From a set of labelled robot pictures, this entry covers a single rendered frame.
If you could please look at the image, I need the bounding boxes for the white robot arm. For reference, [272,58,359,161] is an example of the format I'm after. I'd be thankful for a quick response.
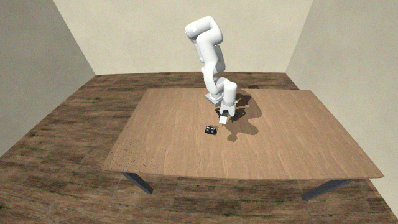
[185,16,238,106]

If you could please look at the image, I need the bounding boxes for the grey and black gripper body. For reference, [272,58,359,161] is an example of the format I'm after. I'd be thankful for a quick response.
[220,100,236,116]

